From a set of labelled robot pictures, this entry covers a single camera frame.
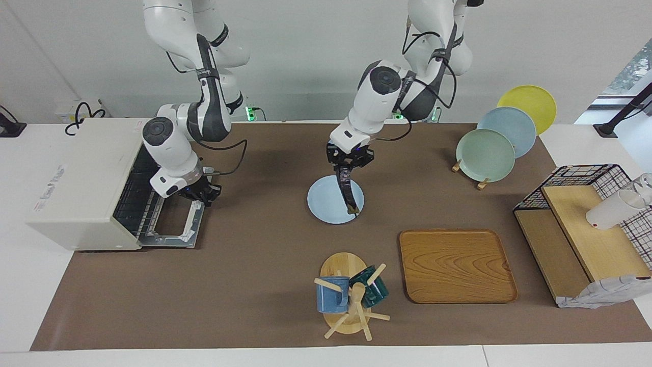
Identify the pale green plate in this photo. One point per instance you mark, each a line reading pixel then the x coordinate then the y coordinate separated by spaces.
pixel 484 155

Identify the yellow plate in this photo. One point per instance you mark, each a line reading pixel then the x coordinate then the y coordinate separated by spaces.
pixel 532 102

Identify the wooden serving tray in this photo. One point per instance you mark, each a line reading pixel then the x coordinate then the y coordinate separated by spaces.
pixel 433 270

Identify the clear drinking glass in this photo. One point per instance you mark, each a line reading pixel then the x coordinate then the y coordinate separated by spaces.
pixel 646 182

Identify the white toaster oven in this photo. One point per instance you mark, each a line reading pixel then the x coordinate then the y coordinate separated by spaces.
pixel 76 193

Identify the pale blue racked plate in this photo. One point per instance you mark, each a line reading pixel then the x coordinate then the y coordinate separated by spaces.
pixel 514 127

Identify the wooden plate rack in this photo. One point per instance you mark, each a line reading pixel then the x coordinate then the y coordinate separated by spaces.
pixel 482 184

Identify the light blue plate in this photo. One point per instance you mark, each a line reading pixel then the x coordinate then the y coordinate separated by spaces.
pixel 326 204

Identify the black angled clamp stand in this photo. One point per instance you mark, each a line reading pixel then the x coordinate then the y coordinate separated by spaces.
pixel 606 130

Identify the grey white cloth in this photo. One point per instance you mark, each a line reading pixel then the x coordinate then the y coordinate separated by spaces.
pixel 601 293

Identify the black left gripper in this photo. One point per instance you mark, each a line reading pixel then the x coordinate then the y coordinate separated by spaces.
pixel 351 155

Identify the black table clamp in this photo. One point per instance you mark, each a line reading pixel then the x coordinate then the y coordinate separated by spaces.
pixel 10 130

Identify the white plastic cup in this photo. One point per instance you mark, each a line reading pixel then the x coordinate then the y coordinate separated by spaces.
pixel 611 211

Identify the brown table mat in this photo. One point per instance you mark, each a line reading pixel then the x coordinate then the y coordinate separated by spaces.
pixel 229 285

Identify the white power socket box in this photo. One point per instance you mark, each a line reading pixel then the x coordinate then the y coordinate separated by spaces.
pixel 63 109

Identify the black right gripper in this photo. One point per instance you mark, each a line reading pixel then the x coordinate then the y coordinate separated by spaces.
pixel 201 187

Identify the blue mug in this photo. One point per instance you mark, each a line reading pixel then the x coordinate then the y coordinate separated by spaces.
pixel 331 298

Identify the wooden mug tree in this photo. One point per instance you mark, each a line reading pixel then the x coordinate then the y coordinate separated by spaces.
pixel 344 265

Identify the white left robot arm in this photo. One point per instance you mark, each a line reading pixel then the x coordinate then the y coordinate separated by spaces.
pixel 382 97

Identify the dark green mug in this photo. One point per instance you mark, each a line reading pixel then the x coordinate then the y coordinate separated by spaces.
pixel 376 291

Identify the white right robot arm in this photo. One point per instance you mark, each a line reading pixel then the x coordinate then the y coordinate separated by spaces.
pixel 175 148

